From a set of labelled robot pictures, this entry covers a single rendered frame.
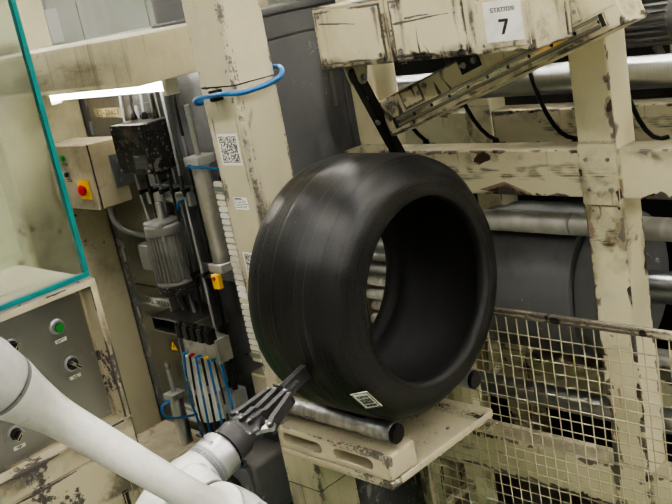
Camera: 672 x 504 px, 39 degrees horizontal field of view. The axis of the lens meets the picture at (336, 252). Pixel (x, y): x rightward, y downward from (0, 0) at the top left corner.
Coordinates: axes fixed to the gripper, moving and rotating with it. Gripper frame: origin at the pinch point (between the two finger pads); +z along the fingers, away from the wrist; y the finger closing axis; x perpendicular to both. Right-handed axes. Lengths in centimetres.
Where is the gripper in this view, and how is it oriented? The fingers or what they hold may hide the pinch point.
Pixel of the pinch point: (294, 381)
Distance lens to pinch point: 191.9
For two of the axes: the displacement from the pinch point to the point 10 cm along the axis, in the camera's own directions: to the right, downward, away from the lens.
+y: -7.0, -0.7, 7.1
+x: 3.5, 8.3, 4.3
